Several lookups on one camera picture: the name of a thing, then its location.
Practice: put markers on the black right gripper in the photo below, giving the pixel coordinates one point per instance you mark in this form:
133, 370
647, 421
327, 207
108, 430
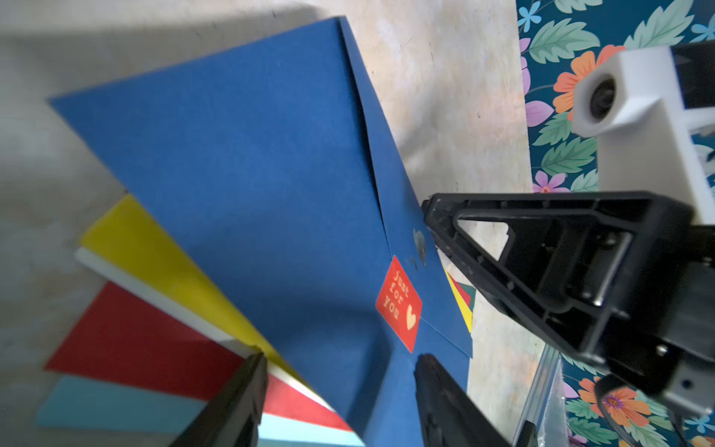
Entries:
623, 280

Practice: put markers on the dark green envelope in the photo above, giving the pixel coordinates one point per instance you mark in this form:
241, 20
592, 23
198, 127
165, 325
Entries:
468, 294

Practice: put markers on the navy blue envelope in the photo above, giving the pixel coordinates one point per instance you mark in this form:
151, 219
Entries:
274, 169

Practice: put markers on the red envelope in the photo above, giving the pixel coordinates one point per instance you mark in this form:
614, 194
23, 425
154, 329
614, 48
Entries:
123, 340

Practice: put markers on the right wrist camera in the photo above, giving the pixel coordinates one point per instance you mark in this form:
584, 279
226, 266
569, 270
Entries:
643, 108

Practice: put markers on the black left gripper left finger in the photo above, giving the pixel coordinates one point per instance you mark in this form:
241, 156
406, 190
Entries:
233, 416

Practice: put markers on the light blue envelope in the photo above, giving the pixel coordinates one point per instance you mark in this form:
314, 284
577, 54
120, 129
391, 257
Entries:
81, 403

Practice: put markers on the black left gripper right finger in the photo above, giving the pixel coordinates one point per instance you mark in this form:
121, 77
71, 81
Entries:
448, 418

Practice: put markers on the bright yellow envelope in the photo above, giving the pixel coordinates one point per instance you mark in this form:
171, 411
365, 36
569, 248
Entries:
128, 238

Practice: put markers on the aluminium frame profile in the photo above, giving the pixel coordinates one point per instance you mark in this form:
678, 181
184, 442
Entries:
534, 413

